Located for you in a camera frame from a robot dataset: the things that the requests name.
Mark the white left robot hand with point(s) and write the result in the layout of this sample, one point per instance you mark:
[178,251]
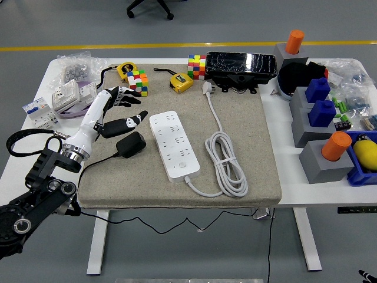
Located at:
[88,123]

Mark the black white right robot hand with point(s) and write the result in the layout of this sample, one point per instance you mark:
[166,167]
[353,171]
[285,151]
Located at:
[369,277]

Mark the black plug adapter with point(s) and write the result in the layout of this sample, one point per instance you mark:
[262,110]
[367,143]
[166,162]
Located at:
[131,144]

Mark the white power strip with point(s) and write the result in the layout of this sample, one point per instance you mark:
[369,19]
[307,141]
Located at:
[173,147]

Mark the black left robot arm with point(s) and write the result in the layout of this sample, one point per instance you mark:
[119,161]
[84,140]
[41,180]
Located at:
[38,203]

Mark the white blue circuit breaker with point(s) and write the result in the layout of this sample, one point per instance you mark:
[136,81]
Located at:
[39,115]

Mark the clear bag of metal nuts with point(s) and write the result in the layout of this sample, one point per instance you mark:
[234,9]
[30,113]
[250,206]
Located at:
[75,70]

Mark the colourful puzzle cube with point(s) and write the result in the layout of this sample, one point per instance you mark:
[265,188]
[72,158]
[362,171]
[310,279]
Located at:
[196,67]
[138,84]

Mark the yellow tape measure black face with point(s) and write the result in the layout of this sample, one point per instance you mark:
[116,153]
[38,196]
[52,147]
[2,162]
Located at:
[125,69]

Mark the black table control panel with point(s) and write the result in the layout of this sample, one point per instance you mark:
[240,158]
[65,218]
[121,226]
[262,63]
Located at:
[356,210]

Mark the white table leg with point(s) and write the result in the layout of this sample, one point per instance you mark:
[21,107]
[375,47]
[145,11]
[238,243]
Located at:
[97,250]
[309,244]

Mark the grey-brown mat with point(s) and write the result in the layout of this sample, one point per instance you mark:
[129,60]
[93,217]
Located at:
[132,182]

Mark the blue plastic bin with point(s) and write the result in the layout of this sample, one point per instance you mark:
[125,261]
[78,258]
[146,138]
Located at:
[359,178]

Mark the yellow tape measure grey face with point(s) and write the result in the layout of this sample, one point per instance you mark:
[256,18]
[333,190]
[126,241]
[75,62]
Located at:
[181,83]

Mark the grey holder block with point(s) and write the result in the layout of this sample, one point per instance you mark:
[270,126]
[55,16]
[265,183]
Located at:
[297,100]
[318,168]
[303,129]
[279,54]

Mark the yellow toy fruit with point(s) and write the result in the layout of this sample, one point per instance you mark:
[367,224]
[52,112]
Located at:
[366,153]

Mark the black office chair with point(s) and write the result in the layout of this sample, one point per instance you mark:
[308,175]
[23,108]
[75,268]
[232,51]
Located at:
[170,16]

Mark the orange cylinder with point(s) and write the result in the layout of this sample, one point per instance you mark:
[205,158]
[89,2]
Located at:
[294,42]
[335,146]

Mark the dark purple component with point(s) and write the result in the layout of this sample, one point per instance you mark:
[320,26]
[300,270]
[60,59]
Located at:
[342,125]

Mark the clear bag of tan parts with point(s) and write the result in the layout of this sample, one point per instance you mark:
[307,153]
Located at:
[370,122]

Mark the black device cracked screen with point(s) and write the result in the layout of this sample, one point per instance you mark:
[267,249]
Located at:
[235,63]

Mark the green cylinder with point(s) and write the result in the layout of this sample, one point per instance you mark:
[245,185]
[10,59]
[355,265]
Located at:
[345,118]
[344,106]
[335,102]

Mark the blue block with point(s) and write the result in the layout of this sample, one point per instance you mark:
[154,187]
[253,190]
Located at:
[322,113]
[317,90]

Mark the clear bag of blue parts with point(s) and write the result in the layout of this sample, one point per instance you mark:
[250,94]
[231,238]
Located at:
[357,101]

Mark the small metal clip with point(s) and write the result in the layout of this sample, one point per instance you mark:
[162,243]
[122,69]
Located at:
[275,92]

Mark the clear plastic bag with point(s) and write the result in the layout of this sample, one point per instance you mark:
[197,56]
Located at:
[347,70]

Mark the black cap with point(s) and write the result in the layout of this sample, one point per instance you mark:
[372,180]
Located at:
[294,76]

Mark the white wall switch panel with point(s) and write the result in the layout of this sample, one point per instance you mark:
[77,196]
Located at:
[87,90]

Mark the white wall socket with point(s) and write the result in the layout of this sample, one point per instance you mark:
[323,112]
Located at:
[65,95]

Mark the silver bracket under table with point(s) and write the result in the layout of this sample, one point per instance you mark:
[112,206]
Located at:
[260,213]

